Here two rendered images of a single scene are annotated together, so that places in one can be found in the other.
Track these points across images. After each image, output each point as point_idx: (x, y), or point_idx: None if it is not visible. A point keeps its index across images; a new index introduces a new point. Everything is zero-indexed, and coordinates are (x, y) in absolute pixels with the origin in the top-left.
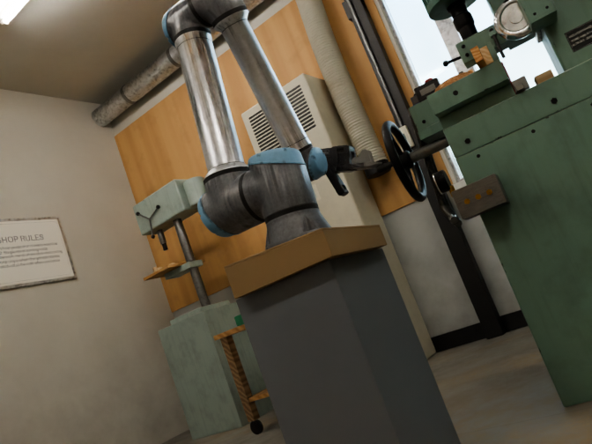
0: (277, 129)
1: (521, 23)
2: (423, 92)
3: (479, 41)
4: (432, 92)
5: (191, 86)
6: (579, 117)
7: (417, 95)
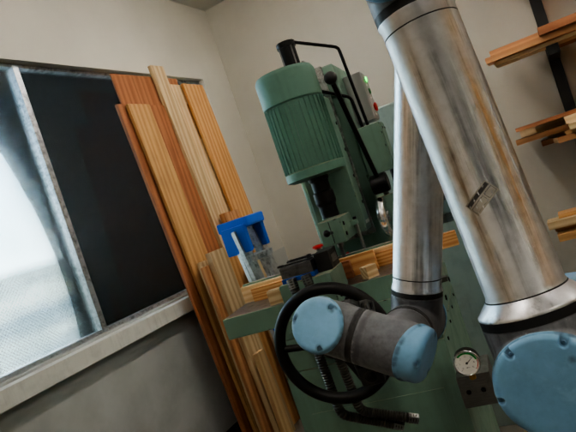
0: (440, 243)
1: (391, 223)
2: (333, 257)
3: (347, 224)
4: (336, 261)
5: (495, 102)
6: (453, 315)
7: (330, 260)
